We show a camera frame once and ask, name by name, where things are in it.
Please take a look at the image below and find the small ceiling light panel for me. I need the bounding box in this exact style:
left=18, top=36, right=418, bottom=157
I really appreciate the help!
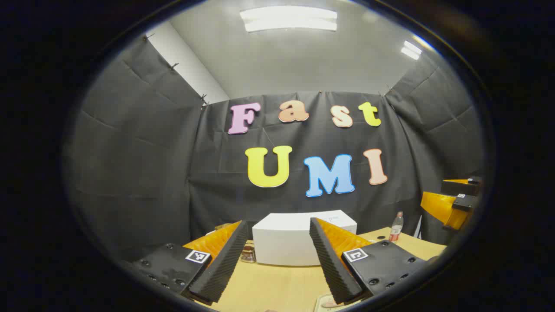
left=401, top=40, right=422, bottom=60

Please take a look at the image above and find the clear bottle with red label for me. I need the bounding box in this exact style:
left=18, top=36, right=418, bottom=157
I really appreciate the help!
left=389, top=211, right=404, bottom=242

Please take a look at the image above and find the white food plate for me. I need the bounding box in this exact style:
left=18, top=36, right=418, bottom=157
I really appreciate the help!
left=314, top=292, right=347, bottom=311

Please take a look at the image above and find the black backdrop cloth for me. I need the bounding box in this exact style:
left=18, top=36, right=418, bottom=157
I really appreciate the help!
left=65, top=35, right=485, bottom=263

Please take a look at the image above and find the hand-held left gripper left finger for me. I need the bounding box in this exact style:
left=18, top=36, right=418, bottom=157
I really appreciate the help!
left=130, top=220, right=250, bottom=304

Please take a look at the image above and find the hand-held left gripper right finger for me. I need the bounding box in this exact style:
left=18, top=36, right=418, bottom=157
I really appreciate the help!
left=309, top=218, right=434, bottom=304

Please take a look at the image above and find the large ceiling light panel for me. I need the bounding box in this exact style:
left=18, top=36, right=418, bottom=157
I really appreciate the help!
left=240, top=6, right=338, bottom=33

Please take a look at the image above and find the white microwave oven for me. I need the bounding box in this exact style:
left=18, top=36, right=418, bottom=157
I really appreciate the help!
left=252, top=210, right=358, bottom=266

